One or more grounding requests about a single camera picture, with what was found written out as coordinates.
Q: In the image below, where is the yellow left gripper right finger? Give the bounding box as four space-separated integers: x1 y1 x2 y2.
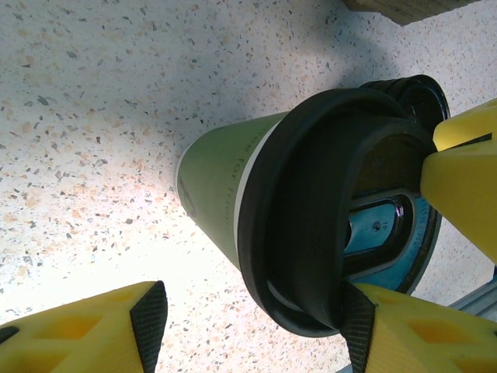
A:
338 280 497 373

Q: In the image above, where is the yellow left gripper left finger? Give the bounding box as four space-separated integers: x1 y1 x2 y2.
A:
0 280 168 373

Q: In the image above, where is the dark green cup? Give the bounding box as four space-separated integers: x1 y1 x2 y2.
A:
235 88 444 339

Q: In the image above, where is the green paper coffee cup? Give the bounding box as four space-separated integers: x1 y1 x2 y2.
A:
173 110 290 275

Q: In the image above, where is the black plastic spare lid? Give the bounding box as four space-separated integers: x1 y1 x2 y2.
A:
398 75 452 131
356 77 408 113

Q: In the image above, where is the brown pulp cup carrier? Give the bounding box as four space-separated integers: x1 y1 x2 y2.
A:
343 0 497 27

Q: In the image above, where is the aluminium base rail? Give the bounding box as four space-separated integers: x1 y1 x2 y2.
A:
446 267 497 312

